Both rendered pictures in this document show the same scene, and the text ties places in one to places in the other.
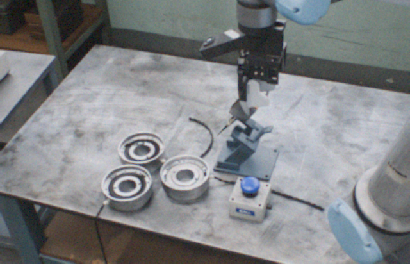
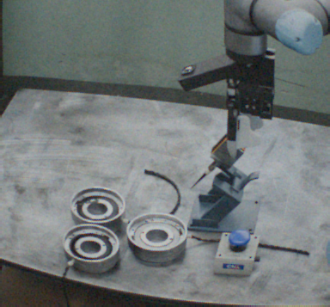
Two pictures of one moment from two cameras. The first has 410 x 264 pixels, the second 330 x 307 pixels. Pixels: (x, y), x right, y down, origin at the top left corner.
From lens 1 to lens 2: 0.25 m
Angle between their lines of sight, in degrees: 8
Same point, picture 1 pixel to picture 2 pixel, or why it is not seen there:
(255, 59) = (247, 89)
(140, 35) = (33, 82)
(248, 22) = (241, 49)
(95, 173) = (48, 233)
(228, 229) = (214, 285)
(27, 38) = not seen: outside the picture
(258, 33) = (251, 61)
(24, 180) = not seen: outside the picture
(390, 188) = not seen: outside the picture
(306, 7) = (306, 38)
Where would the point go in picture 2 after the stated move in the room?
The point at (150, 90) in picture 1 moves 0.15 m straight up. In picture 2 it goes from (88, 138) to (86, 76)
